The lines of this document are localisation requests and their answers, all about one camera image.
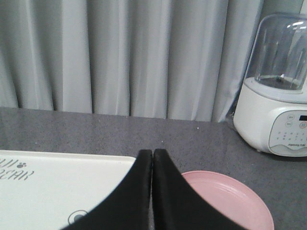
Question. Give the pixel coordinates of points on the white blender appliance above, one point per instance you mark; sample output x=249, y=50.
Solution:
x=271, y=111

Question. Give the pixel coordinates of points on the cream bear serving tray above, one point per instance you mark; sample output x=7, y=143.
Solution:
x=49, y=191

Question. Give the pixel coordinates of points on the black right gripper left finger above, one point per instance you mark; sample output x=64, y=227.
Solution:
x=127, y=206

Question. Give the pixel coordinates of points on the pink round plate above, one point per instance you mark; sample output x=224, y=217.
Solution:
x=232, y=198

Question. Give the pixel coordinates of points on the grey curtain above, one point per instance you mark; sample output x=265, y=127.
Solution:
x=175, y=59

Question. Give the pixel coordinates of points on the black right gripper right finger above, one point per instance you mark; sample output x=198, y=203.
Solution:
x=177, y=206

